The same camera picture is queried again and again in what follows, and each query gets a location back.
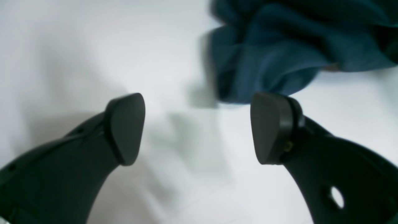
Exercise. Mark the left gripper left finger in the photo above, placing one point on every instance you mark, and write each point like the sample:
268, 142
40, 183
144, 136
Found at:
58, 182

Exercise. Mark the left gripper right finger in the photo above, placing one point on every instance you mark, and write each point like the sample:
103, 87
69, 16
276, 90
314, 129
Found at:
341, 181

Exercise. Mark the dark blue T-shirt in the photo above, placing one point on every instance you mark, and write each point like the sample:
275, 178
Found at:
280, 46

